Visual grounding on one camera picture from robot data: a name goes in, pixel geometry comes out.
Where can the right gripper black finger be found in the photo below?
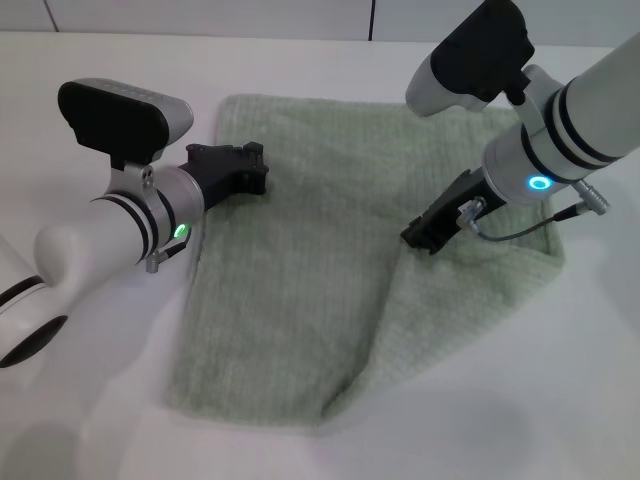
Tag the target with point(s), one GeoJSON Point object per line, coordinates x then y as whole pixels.
{"type": "Point", "coordinates": [416, 232]}
{"type": "Point", "coordinates": [441, 227]}

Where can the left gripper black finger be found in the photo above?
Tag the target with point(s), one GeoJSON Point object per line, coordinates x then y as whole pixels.
{"type": "Point", "coordinates": [253, 150]}
{"type": "Point", "coordinates": [259, 177]}

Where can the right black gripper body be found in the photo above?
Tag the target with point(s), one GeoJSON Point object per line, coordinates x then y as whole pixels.
{"type": "Point", "coordinates": [470, 197]}

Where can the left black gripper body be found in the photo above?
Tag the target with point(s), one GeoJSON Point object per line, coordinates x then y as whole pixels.
{"type": "Point", "coordinates": [215, 170]}

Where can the green ribbed towel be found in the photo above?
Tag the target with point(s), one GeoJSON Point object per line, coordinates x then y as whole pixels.
{"type": "Point", "coordinates": [310, 280]}

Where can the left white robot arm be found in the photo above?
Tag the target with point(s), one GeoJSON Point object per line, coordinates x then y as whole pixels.
{"type": "Point", "coordinates": [90, 235]}

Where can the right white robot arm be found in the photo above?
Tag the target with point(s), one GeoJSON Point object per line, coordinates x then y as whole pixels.
{"type": "Point", "coordinates": [565, 125]}

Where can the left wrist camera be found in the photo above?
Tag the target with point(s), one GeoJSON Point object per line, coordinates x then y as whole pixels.
{"type": "Point", "coordinates": [115, 120]}

